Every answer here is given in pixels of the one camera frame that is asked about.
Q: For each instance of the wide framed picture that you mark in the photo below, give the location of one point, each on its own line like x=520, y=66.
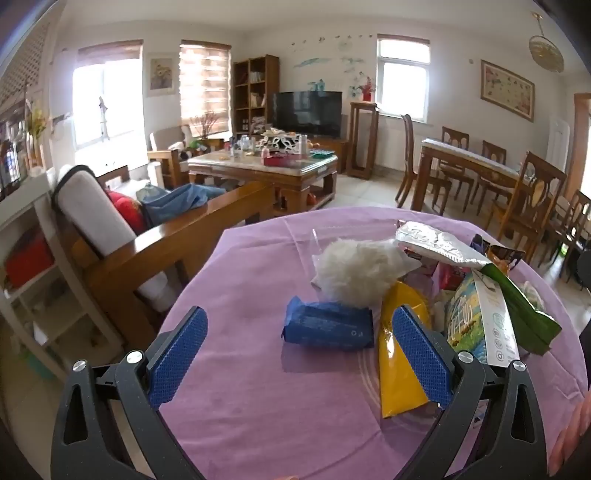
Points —
x=508, y=90

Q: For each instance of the green tray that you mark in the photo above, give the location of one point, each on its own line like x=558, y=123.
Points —
x=321, y=153

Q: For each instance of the white tissue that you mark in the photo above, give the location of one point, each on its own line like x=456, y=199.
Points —
x=531, y=295

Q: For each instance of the large bright window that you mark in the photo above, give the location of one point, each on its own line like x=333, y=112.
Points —
x=115, y=101

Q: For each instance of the yellow flower bunch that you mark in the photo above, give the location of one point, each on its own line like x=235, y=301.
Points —
x=36, y=124

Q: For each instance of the white lattice panel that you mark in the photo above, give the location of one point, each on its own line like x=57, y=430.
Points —
x=23, y=69

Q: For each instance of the colourful carton box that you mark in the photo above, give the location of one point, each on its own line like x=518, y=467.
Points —
x=471, y=318

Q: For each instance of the white standing air conditioner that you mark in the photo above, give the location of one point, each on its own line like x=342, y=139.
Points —
x=557, y=143

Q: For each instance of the red flower pot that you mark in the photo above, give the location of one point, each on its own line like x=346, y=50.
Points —
x=367, y=94

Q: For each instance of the purple tablecloth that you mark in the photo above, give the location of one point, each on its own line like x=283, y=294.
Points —
x=277, y=415

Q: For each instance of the white framed window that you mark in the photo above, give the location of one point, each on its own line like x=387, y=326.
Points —
x=401, y=87

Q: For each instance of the vase of dry branches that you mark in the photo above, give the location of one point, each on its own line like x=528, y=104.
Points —
x=205, y=124

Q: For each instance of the red box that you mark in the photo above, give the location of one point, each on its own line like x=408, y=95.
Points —
x=274, y=160

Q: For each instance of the white shelf unit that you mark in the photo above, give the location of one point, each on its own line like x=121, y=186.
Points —
x=27, y=198

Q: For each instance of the orange black snack bag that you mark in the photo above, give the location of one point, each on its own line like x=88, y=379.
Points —
x=505, y=258

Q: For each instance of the white sofa cushion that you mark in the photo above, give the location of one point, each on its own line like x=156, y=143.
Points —
x=92, y=212

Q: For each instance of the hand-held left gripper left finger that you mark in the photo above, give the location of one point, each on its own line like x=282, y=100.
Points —
x=178, y=355

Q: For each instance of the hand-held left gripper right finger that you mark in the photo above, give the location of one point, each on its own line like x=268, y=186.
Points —
x=422, y=355

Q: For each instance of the crystal pendant lamp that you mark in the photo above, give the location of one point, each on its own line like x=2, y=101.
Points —
x=547, y=53

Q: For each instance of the red snack packet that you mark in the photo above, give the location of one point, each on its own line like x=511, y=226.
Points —
x=445, y=277

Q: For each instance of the wooden dining chair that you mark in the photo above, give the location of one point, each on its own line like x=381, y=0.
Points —
x=538, y=189
x=493, y=152
x=408, y=147
x=577, y=217
x=455, y=136

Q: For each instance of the tall wooden plant stand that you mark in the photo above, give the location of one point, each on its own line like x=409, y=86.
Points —
x=362, y=138

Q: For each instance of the green silver foil snack bag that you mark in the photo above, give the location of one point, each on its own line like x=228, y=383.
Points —
x=526, y=314

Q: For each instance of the flower picture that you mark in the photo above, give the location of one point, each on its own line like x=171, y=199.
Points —
x=161, y=76

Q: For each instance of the wooden door frame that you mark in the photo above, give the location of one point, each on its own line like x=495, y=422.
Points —
x=581, y=138

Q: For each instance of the white fluffy cotton bag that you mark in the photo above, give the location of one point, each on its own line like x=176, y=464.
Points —
x=355, y=267

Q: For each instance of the white bottle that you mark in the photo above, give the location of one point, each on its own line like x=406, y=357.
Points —
x=304, y=144

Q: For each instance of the wooden sofa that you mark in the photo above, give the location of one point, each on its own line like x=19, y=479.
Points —
x=184, y=230

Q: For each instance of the white lattice basket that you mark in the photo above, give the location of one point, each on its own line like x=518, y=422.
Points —
x=281, y=141

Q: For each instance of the striped roller blind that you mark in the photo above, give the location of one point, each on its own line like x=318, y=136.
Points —
x=205, y=83

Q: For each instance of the wooden coffee table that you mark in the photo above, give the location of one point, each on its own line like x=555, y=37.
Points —
x=258, y=170

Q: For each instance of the red pillow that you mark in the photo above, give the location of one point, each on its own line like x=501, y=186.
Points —
x=127, y=210

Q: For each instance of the beige armchair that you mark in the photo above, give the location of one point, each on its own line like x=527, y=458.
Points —
x=166, y=138

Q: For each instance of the blue cloth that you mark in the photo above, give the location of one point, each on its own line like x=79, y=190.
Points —
x=175, y=203

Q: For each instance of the wooden dining table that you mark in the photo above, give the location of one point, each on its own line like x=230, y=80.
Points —
x=461, y=159

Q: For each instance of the wooden bookshelf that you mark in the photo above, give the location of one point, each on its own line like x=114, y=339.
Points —
x=249, y=92

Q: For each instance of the yellow packet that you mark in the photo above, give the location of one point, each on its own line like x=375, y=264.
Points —
x=397, y=383

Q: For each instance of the person's right hand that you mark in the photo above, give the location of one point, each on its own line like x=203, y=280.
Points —
x=570, y=438

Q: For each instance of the flat screen television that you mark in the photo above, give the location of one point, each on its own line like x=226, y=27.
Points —
x=307, y=113

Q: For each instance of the wooden television cabinet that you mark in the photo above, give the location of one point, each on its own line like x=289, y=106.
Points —
x=339, y=152

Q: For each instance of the blue wet wipes pack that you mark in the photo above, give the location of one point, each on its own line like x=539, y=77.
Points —
x=323, y=323

